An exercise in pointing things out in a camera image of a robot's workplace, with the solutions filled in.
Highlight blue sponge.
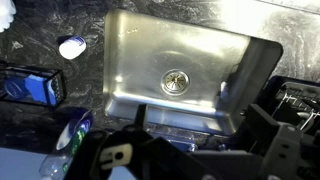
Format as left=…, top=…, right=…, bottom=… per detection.
left=24, top=74, right=58, bottom=106

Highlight white coffee filters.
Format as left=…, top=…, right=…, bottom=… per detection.
left=0, top=0, right=17, bottom=34

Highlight metal sink drain strainer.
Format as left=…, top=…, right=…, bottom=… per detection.
left=160, top=68, right=191, bottom=97

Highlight clear dish soap bottle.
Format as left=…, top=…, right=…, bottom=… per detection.
left=38, top=107, right=95, bottom=180

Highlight small white bottle blue label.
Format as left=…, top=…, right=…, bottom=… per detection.
left=58, top=35, right=87, bottom=61

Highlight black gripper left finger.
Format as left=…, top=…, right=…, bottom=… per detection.
left=72, top=123, right=188, bottom=180

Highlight black dish rack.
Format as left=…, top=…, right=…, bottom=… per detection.
left=255, top=75, right=320, bottom=135

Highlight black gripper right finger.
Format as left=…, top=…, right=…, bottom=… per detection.
left=244, top=103, right=320, bottom=180

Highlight stainless steel sink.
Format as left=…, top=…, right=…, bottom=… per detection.
left=102, top=8, right=284, bottom=136

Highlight black wire basket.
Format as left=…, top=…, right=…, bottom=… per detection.
left=0, top=63, right=67, bottom=108

